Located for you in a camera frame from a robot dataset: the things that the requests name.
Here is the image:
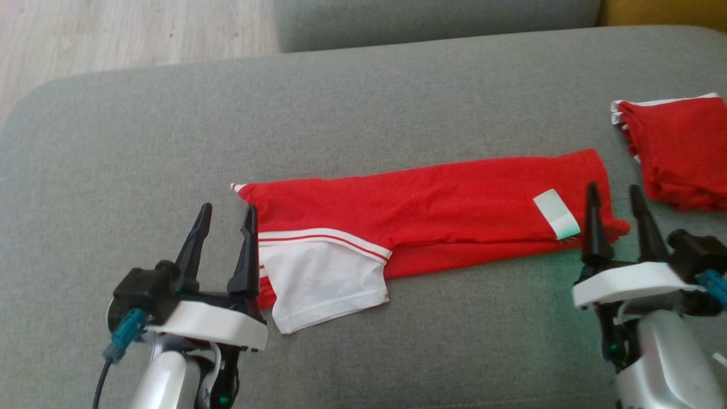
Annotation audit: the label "grey sofa seat cushion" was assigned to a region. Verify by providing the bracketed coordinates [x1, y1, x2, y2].
[274, 0, 603, 53]

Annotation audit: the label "red and white shorts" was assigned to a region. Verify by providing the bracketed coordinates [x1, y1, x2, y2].
[611, 93, 727, 212]

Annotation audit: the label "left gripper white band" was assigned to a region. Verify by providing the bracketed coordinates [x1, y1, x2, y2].
[147, 203, 269, 352]

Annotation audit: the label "large grey sofa ottoman cushion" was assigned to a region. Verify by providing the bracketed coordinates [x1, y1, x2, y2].
[0, 24, 727, 409]

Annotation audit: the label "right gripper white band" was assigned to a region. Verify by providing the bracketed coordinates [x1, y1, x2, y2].
[573, 182, 705, 310]

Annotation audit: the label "red basketball jersey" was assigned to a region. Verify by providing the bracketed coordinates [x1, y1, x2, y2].
[230, 148, 631, 335]

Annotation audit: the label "black cable teal connector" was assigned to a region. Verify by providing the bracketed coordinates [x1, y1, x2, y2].
[92, 310, 149, 409]
[697, 268, 727, 310]

